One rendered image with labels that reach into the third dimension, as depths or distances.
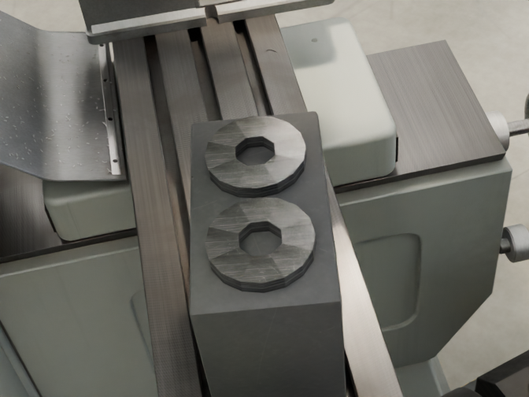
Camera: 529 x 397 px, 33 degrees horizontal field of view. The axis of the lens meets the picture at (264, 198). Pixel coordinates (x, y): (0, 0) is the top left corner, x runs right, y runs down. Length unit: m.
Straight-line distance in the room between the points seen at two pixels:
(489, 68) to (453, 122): 1.20
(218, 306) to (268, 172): 0.14
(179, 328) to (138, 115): 0.33
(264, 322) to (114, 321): 0.73
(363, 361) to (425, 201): 0.51
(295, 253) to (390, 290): 0.81
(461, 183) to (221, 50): 0.40
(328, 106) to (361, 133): 0.07
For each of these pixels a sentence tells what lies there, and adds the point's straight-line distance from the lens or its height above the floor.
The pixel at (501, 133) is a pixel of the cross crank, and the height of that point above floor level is 0.63.
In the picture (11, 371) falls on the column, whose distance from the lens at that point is 1.49.
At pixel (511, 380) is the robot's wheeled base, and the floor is 0.61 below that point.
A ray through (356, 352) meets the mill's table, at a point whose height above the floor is 0.91.
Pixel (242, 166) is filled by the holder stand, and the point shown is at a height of 1.11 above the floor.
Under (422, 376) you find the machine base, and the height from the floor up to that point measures 0.20.
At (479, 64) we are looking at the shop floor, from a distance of 2.61.
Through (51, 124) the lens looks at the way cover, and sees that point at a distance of 1.26.
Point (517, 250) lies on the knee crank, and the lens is 1.51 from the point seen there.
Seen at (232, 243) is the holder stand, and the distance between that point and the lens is 0.73.
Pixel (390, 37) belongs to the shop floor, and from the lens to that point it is 2.69.
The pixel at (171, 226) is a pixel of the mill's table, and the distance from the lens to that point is 1.02.
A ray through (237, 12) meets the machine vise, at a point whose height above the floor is 0.92.
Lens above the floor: 1.68
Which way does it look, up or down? 48 degrees down
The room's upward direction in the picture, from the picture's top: 8 degrees counter-clockwise
